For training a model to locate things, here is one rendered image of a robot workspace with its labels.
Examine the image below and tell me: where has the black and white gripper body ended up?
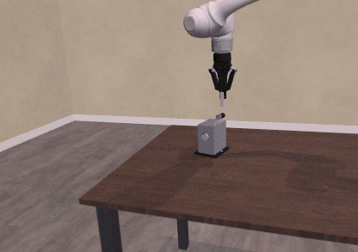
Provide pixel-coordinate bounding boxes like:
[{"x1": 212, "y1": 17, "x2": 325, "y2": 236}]
[{"x1": 213, "y1": 52, "x2": 232, "y2": 74}]

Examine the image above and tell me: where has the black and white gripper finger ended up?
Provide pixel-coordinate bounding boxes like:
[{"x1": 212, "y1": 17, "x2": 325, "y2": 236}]
[
  {"x1": 208, "y1": 66, "x2": 222, "y2": 107},
  {"x1": 221, "y1": 66, "x2": 237, "y2": 107}
]

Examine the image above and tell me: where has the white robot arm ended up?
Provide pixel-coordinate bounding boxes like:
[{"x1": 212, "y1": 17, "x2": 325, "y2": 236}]
[{"x1": 183, "y1": 0, "x2": 259, "y2": 53}]

